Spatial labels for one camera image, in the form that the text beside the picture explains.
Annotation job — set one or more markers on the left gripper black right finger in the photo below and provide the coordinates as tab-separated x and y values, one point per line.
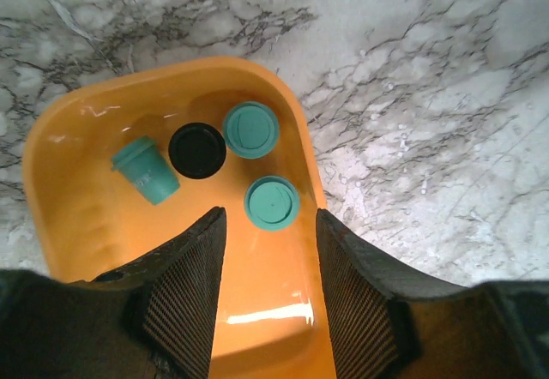
389	320

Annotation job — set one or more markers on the green capsule with chinese text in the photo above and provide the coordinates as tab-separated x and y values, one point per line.
272	203

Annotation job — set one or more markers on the green capsule number 3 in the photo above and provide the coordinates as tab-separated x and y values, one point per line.
251	130

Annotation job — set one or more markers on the black coffee capsule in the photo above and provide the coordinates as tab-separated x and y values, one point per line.
197	150

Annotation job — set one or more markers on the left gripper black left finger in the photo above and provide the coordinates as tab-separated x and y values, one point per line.
153	317

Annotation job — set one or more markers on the orange plastic storage basket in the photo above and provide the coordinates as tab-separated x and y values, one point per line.
271	320

